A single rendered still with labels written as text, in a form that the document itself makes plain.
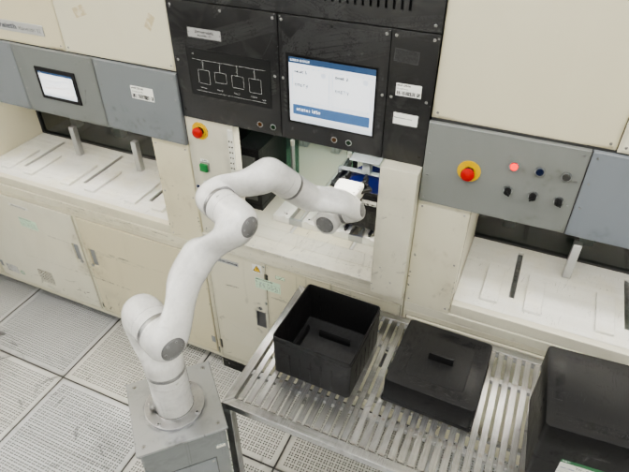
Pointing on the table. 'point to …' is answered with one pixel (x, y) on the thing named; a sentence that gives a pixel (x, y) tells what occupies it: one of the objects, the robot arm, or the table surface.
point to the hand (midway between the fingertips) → (357, 177)
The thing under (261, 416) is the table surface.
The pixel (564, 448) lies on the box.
